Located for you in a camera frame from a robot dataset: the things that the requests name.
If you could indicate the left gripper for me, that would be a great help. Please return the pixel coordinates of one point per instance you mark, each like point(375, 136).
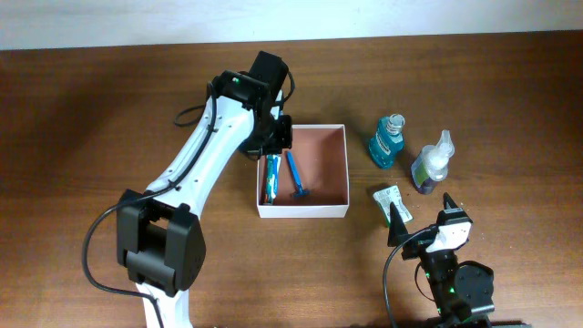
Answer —
point(284, 138)

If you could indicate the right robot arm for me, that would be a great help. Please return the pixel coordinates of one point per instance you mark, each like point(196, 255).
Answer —
point(462, 291)

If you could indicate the teal mouthwash bottle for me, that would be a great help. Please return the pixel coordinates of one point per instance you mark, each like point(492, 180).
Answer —
point(387, 141)

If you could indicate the clear spray bottle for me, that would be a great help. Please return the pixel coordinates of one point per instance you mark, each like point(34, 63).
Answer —
point(431, 165)

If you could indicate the blue white toothbrush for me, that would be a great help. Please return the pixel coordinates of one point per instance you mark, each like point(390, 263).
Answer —
point(272, 186)

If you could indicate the green white wrapped packet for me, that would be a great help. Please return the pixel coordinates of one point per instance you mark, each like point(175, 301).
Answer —
point(391, 195)

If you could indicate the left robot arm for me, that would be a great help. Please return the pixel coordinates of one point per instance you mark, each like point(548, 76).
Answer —
point(159, 238)

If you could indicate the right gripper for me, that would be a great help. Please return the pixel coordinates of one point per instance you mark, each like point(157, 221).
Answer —
point(398, 230)

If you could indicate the white cardboard box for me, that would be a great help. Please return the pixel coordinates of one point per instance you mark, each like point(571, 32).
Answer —
point(320, 156)

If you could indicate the green toothpaste tube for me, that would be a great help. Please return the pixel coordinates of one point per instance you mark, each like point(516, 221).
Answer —
point(265, 201)

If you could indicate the blue disposable razor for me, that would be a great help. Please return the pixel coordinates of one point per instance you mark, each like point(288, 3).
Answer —
point(300, 191)

